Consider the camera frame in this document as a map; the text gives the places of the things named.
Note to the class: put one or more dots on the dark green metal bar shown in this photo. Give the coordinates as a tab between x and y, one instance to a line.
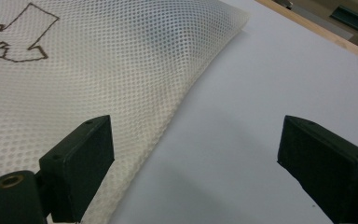
352	19

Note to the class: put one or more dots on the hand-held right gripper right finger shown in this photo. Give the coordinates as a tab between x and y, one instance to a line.
323	168

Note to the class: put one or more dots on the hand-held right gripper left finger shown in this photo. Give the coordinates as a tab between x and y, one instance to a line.
76	168

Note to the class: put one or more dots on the white mesh laundry bag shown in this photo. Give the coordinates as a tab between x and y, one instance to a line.
84	71

